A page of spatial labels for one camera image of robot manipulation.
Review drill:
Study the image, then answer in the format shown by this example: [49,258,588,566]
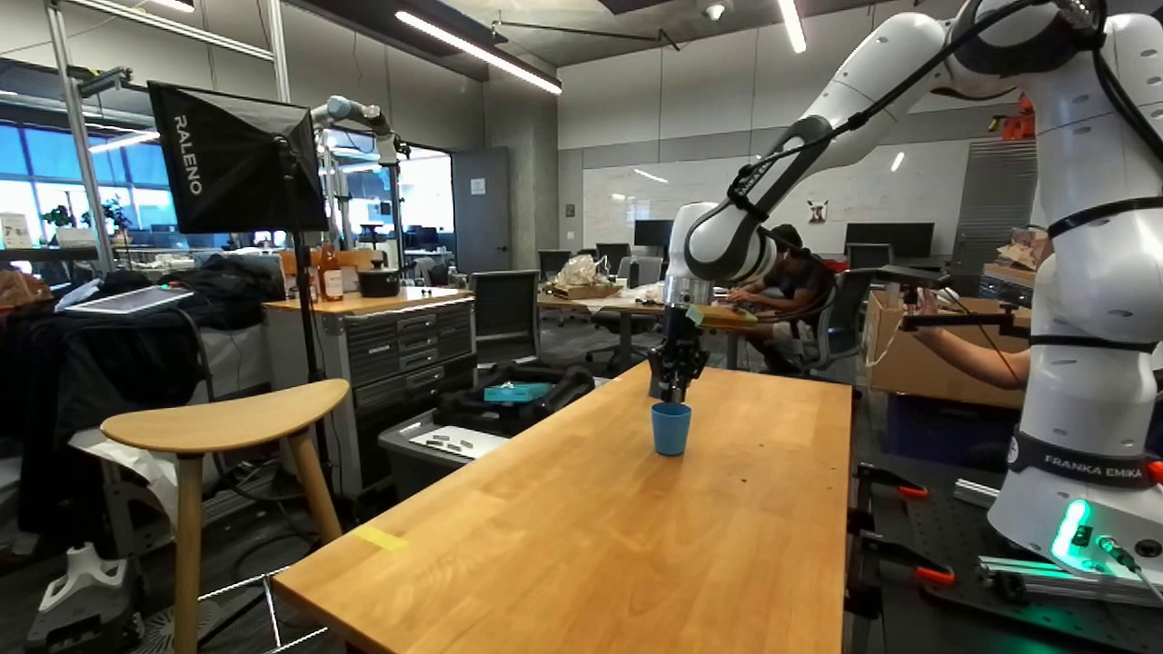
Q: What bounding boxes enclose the white floor stand base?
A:
[21,539,139,654]

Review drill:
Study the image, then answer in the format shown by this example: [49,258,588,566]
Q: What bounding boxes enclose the seated person in dark shirt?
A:
[727,222,845,374]

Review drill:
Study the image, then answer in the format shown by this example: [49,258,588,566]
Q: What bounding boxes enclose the gray drawer cabinet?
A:
[263,288,479,503]

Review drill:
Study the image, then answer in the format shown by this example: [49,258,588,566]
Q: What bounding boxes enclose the black light stand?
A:
[288,229,328,384]

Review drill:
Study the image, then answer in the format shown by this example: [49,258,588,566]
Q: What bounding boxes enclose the teal bag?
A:
[479,379,560,412]

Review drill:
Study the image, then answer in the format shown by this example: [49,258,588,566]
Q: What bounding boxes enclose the wooden stool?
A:
[100,374,358,654]

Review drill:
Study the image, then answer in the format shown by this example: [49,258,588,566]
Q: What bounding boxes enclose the wooden background desk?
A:
[535,282,783,371]

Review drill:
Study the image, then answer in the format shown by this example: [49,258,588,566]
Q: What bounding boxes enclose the long ceiling light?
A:
[776,0,816,57]
[388,6,566,101]

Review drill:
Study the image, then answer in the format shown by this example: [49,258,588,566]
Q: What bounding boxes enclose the gray door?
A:
[456,145,517,277]

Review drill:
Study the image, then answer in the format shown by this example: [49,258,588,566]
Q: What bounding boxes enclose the silver metal pole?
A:
[43,0,119,277]

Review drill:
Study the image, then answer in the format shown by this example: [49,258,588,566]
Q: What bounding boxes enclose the black cloth pile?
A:
[0,253,284,541]

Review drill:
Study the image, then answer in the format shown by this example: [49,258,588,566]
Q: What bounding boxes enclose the orange bottle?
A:
[318,247,349,306]

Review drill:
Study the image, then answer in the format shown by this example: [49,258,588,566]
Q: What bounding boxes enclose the light blue plastic cup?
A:
[651,398,695,460]

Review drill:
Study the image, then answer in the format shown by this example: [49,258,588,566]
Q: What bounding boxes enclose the brown cardboard box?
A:
[858,282,1035,412]

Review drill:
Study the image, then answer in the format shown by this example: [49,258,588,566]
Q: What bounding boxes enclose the red handled clamp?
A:
[856,460,939,507]
[851,530,962,598]

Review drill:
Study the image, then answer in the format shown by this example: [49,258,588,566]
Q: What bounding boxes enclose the black softbox light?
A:
[147,79,334,240]

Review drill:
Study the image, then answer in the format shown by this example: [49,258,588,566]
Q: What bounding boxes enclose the white wall board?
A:
[577,143,976,260]

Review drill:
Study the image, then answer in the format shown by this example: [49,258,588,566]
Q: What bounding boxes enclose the blue storage bin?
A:
[880,390,1035,471]

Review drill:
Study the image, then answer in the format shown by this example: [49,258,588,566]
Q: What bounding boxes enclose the yellow tape strip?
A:
[349,521,410,558]

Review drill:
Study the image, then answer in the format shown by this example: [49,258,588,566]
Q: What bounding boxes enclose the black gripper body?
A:
[649,306,712,392]

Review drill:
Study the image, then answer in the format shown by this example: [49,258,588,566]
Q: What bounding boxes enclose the black computer monitor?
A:
[845,217,939,264]
[629,216,676,258]

